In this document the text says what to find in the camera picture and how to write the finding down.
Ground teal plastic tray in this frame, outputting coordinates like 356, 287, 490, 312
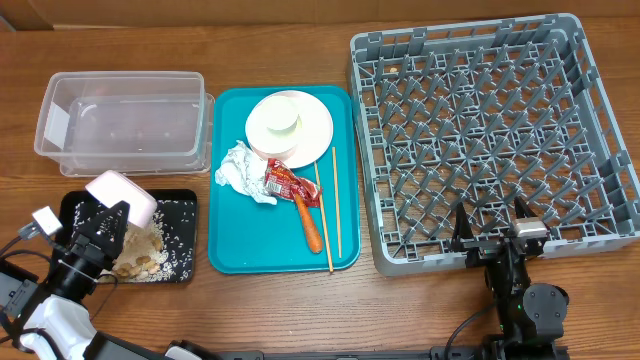
208, 85, 361, 274

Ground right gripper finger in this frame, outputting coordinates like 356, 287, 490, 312
514, 196, 536, 219
452, 202, 473, 243

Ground clear plastic bin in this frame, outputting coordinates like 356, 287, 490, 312
34, 71, 215, 177

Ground food scraps and rice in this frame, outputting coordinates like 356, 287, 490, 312
74, 199, 197, 282

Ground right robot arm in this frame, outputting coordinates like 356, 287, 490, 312
442, 196, 570, 360

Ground left wooden chopstick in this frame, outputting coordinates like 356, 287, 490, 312
314, 162, 334, 274

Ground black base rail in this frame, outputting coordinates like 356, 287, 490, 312
214, 345, 570, 360

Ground white paper cup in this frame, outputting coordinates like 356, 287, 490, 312
261, 96, 299, 133

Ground red snack wrapper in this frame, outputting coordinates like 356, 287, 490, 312
264, 158, 322, 207

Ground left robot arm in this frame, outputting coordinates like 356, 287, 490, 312
1, 201, 221, 360

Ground white tissue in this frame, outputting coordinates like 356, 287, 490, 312
214, 140, 277, 205

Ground black plastic tray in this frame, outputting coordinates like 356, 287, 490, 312
48, 189, 202, 286

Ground grey dish rack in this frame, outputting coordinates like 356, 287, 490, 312
350, 13, 639, 276

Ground white upturned bowl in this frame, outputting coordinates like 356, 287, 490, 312
245, 95, 302, 155

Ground orange carrot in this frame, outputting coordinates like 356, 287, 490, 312
294, 194, 323, 254

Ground large pink plate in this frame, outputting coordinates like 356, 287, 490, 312
249, 90, 334, 169

